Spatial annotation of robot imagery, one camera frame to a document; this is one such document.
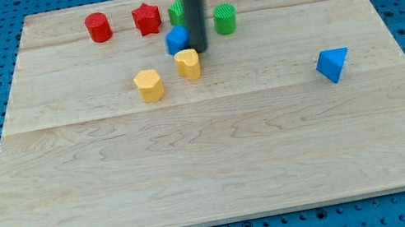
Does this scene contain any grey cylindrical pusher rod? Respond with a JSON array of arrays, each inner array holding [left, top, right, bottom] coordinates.
[[182, 0, 207, 53]]

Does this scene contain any green cylinder block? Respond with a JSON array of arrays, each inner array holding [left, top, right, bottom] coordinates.
[[213, 3, 236, 35]]

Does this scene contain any red star block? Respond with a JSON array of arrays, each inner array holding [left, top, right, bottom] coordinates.
[[131, 2, 161, 36]]

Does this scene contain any red cylinder block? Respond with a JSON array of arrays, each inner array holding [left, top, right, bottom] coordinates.
[[84, 12, 113, 43]]

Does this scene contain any light wooden board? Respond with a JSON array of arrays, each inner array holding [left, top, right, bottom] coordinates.
[[0, 0, 405, 227]]

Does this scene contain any blue cube block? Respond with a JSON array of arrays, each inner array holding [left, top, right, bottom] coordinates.
[[165, 25, 190, 55]]

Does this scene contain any green block behind rod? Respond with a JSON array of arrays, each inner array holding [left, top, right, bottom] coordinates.
[[167, 0, 187, 26]]

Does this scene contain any yellow hexagon block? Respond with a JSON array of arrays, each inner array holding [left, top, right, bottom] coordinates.
[[133, 69, 165, 103]]

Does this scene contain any blue triangular prism block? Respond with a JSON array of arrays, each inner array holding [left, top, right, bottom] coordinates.
[[316, 47, 348, 83]]

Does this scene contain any yellow heart block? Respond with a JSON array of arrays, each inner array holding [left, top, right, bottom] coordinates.
[[174, 49, 201, 81]]

